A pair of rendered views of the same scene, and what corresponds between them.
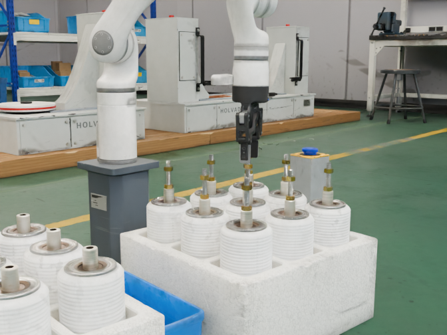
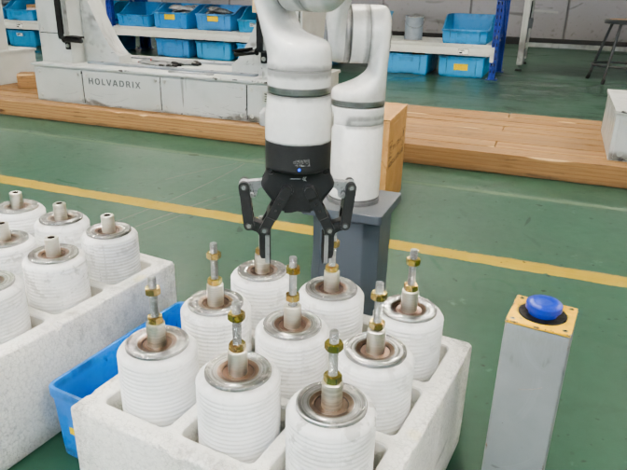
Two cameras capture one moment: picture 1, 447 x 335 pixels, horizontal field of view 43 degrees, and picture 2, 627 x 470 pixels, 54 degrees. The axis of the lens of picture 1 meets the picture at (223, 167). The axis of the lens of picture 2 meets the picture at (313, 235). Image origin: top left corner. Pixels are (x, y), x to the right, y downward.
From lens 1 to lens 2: 1.19 m
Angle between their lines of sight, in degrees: 67
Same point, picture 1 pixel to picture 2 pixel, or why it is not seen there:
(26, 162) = (605, 171)
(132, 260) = not seen: hidden behind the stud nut
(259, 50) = (275, 77)
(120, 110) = (338, 131)
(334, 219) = (291, 433)
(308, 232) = (214, 413)
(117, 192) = (316, 236)
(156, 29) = not seen: outside the picture
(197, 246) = not seen: hidden behind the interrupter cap
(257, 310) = (91, 449)
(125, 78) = (353, 87)
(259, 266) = (127, 403)
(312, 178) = (502, 359)
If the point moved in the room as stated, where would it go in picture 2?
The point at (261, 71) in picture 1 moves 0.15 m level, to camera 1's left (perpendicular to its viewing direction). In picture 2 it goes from (276, 117) to (243, 93)
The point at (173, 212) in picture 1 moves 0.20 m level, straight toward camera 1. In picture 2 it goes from (234, 284) to (93, 310)
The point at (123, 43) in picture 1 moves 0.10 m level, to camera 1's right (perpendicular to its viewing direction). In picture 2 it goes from (334, 36) to (361, 42)
